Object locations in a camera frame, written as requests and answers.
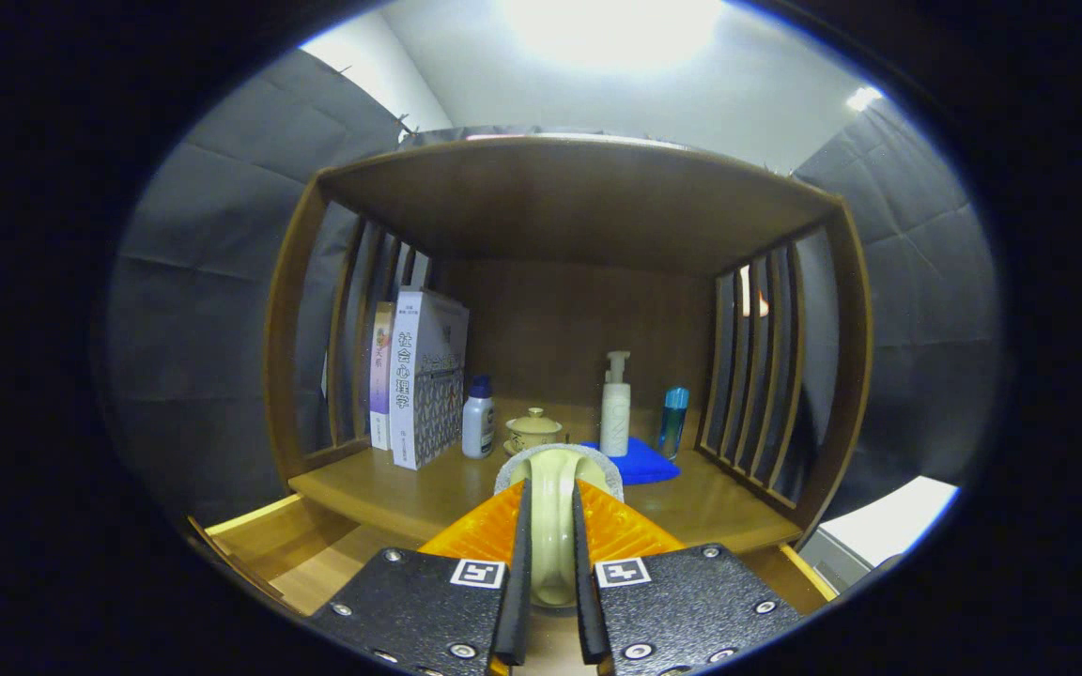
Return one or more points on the small ceiling lamp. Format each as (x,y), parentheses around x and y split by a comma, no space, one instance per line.
(865,97)

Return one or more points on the white plastic drawer unit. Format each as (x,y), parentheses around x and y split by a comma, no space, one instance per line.
(888,521)

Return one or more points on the thin purple white book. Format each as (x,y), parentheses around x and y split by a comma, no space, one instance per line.
(381,376)

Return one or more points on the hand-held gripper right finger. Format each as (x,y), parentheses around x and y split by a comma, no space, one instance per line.
(586,582)

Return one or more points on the clear blue bottle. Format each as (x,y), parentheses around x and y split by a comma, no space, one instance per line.
(672,422)

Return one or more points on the yellow lidded teacup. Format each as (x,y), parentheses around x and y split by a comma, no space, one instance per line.
(533,432)

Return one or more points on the brown wooden cabinet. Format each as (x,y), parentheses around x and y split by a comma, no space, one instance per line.
(579,197)

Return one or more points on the blue cloth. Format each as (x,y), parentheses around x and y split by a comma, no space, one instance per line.
(649,465)

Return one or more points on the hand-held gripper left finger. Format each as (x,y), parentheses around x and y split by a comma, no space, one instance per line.
(515,582)

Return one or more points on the thick white book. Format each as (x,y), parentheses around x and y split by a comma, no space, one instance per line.
(424,376)

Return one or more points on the white bottle blue cap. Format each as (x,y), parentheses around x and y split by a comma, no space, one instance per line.
(478,422)

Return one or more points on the black backdrop cloth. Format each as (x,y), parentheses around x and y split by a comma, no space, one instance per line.
(203,282)

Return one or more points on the white pump bottle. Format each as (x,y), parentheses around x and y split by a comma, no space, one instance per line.
(615,413)

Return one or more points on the wooden countertop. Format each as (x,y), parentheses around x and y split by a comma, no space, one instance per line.
(409,498)

